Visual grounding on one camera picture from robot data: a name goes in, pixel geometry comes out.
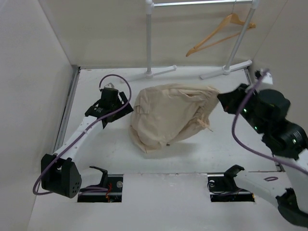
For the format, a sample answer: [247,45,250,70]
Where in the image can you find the wooden clothes hanger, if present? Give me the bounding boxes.
[185,13,257,57]

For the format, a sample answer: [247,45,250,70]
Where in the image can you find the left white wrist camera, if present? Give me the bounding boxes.
[104,83,115,89]

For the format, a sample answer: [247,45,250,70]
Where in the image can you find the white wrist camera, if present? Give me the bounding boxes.
[255,69,273,86]
[104,83,115,89]

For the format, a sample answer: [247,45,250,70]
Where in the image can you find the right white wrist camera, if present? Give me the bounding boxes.
[255,69,273,86]

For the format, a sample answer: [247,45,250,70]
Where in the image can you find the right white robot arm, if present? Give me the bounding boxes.
[217,84,308,228]

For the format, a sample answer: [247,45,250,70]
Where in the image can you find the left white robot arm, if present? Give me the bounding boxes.
[39,88,133,198]

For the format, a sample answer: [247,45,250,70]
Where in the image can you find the beige trousers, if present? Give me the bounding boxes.
[129,83,219,154]

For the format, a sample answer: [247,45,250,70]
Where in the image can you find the white clothes rack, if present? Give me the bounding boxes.
[133,0,260,80]

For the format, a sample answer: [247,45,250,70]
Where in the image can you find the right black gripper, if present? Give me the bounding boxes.
[218,82,266,132]

